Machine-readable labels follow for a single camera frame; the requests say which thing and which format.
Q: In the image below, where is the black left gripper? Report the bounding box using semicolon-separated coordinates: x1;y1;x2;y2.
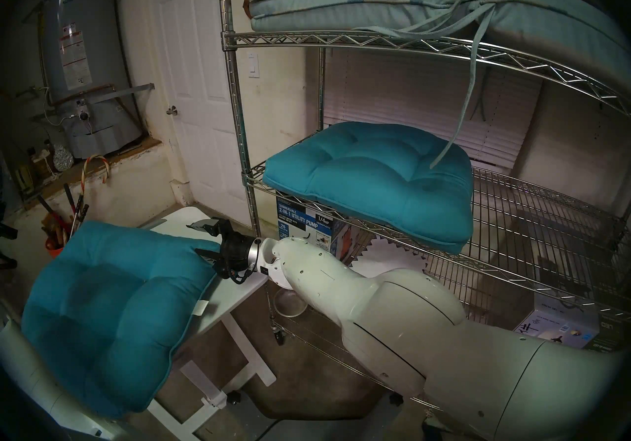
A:
0;223;18;270

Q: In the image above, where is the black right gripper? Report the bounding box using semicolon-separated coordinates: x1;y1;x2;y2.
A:
186;218;262;280

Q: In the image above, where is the teal tufted seat cushion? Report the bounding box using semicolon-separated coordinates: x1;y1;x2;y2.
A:
262;121;475;254
21;220;222;420

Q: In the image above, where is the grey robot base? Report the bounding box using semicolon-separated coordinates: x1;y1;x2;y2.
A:
224;390;429;441

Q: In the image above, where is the light blue cushion with ties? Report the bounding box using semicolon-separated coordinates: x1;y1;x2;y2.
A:
248;0;631;169

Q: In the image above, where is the white folding table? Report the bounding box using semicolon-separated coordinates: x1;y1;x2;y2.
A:
126;206;278;441

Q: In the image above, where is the blue utility pump box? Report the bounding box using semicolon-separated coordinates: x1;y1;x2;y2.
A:
276;196;353;258

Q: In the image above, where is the crumpled silver foil piece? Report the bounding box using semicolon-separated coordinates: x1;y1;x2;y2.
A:
52;143;74;172

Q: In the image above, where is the striped candy cane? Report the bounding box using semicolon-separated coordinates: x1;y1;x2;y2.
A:
80;155;110;194

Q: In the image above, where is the clear glass bowl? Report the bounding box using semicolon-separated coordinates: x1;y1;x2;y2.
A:
275;290;309;318

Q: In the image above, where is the white panel door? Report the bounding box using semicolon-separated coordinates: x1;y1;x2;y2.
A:
148;0;252;226

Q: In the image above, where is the white zigzag edged paper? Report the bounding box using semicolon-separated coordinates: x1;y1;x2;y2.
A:
348;234;428;278

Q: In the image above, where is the grey water heater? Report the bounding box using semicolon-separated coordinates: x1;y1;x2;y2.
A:
39;0;148;159

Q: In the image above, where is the LED lamp box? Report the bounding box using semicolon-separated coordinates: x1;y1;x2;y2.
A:
513;292;622;354

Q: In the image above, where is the dark handled screwdriver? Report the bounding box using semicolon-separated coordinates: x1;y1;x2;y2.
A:
73;194;91;236

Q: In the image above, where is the metal heater strap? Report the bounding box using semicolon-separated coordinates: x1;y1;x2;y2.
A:
86;83;156;106

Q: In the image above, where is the chrome wire shelf rack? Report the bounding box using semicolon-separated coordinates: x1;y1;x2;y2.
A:
217;0;631;426

